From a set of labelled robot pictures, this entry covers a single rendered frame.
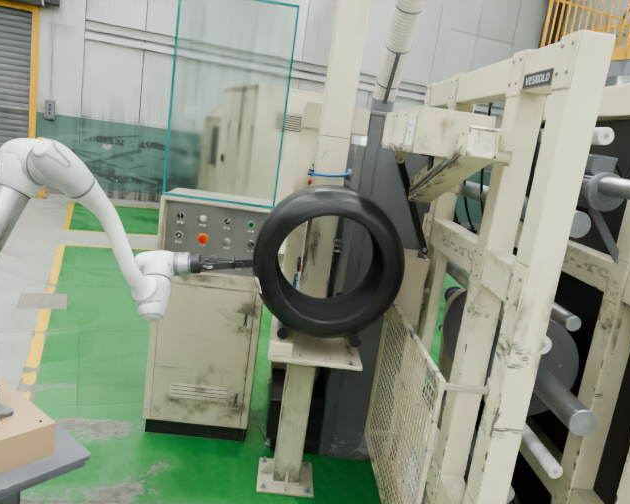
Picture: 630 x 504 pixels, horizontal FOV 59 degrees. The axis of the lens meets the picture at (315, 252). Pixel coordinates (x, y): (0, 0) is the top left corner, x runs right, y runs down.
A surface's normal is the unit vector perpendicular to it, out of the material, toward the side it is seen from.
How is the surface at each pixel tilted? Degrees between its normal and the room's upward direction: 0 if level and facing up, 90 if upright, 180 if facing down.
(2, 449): 90
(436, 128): 90
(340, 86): 90
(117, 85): 90
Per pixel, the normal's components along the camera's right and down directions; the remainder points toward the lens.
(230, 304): 0.04, 0.21
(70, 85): 0.36, 0.24
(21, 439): 0.77, 0.23
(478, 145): 0.08, -0.10
